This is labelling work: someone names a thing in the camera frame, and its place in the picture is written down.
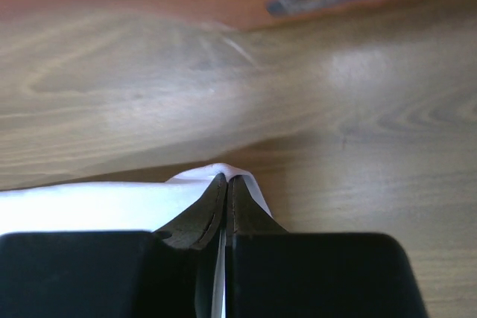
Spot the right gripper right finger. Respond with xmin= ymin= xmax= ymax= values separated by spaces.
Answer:
xmin=226 ymin=176 xmax=288 ymax=236

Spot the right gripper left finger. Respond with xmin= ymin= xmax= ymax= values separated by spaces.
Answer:
xmin=154 ymin=174 xmax=227 ymax=250

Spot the white green-sleeved t-shirt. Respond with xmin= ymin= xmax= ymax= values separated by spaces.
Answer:
xmin=1 ymin=164 xmax=273 ymax=317

